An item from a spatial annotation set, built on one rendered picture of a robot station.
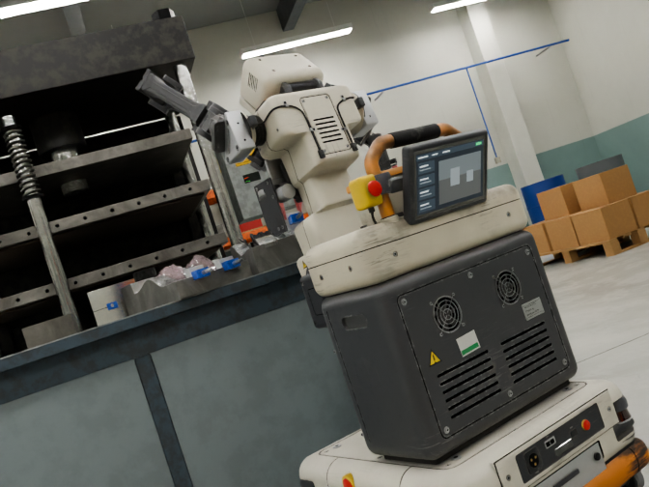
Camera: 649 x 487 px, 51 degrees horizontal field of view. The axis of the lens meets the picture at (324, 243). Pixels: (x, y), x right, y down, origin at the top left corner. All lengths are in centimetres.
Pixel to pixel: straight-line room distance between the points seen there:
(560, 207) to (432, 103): 353
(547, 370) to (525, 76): 942
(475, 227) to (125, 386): 117
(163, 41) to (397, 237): 193
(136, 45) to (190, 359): 151
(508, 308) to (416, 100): 855
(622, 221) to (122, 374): 537
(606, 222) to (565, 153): 444
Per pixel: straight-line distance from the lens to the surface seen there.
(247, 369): 223
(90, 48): 315
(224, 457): 225
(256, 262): 226
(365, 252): 144
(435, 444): 151
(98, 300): 301
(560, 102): 1118
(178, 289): 211
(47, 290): 307
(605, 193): 689
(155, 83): 222
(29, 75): 312
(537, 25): 1141
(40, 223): 302
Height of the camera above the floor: 77
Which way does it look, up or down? 1 degrees up
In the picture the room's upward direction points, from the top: 18 degrees counter-clockwise
